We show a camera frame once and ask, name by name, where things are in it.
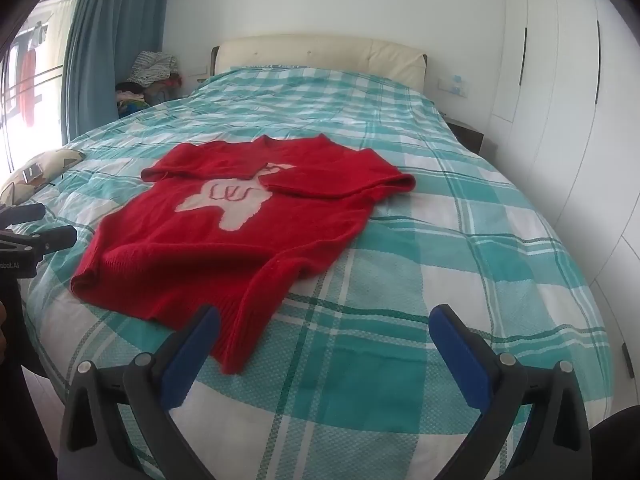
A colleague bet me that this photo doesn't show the red knit sweater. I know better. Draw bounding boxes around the red knit sweater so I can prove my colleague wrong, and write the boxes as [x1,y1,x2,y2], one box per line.
[70,134,416,375]

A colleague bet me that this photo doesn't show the pile of clothes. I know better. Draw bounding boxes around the pile of clothes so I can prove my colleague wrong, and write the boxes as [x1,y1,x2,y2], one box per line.
[115,51,182,117]

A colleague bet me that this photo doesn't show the patterned pillow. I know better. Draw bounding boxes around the patterned pillow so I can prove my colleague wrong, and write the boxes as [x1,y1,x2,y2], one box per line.
[1,148,85,206]

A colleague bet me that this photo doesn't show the red hanging garment outside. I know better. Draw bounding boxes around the red hanging garment outside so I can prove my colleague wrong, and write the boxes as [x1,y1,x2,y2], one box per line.
[16,49,37,127]

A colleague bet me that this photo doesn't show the teal plaid bed cover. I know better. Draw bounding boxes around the teal plaid bed cover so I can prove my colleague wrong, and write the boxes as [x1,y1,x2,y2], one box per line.
[21,67,613,479]

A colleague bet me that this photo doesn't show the blue curtain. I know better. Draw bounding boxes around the blue curtain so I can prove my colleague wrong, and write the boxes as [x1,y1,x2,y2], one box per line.
[61,0,167,143]

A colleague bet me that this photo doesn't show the white wardrobe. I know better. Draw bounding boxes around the white wardrobe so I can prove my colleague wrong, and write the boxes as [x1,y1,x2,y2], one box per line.
[488,0,640,391]

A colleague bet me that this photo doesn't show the dark wooden nightstand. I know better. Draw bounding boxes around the dark wooden nightstand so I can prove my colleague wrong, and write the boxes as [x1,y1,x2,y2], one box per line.
[445,118,485,155]

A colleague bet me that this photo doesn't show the cream padded headboard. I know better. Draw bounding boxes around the cream padded headboard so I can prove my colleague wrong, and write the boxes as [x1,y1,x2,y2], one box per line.
[209,34,427,93]

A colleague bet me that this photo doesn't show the white wall outlet panel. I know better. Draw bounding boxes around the white wall outlet panel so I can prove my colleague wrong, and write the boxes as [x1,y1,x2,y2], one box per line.
[437,75,468,99]

